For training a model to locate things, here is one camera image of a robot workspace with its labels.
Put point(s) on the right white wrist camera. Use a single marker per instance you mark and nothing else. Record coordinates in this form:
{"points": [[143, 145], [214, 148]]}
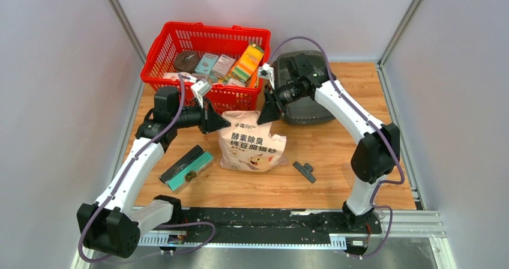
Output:
{"points": [[266, 71]]}

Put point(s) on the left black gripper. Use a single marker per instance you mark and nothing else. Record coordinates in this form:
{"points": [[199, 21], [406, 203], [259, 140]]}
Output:
{"points": [[209, 120]]}

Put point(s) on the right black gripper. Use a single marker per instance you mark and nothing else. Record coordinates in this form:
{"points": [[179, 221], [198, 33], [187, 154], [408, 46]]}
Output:
{"points": [[272, 108]]}

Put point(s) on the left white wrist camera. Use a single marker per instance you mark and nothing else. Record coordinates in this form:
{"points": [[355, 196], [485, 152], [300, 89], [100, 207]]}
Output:
{"points": [[199, 89]]}

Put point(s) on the yellow orange carton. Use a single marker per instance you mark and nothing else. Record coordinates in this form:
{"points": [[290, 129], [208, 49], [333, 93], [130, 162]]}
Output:
{"points": [[247, 64]]}

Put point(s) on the teal and black box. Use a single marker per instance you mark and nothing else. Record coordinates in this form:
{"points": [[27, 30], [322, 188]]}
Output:
{"points": [[190, 166]]}

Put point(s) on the teal small box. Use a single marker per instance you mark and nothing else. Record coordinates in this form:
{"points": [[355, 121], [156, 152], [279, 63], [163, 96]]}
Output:
{"points": [[206, 63]]}

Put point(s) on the red plastic shopping basket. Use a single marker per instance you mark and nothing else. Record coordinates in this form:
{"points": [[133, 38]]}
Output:
{"points": [[181, 45]]}

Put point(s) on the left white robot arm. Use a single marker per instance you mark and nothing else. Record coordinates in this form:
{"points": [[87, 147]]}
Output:
{"points": [[109, 224]]}

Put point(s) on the dark grey litter box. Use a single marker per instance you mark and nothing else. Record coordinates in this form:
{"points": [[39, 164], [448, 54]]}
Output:
{"points": [[305, 110]]}

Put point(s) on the pink cat litter bag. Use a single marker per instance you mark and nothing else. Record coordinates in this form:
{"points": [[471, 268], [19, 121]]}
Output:
{"points": [[248, 146]]}

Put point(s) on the brown round object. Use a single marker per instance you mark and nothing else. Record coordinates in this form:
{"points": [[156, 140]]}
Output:
{"points": [[186, 61]]}

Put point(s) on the grey pink small box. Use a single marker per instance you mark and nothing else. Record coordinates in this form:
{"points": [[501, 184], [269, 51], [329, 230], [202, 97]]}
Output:
{"points": [[222, 66]]}

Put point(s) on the black bag clip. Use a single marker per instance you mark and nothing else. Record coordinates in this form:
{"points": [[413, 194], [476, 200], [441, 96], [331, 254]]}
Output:
{"points": [[306, 170]]}

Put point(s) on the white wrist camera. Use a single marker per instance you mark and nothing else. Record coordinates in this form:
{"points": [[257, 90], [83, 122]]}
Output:
{"points": [[199, 89], [266, 71]]}

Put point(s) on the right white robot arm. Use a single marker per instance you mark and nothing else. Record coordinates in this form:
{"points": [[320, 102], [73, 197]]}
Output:
{"points": [[377, 151]]}

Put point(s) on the white pink packet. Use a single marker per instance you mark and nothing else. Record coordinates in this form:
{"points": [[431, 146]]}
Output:
{"points": [[175, 76]]}

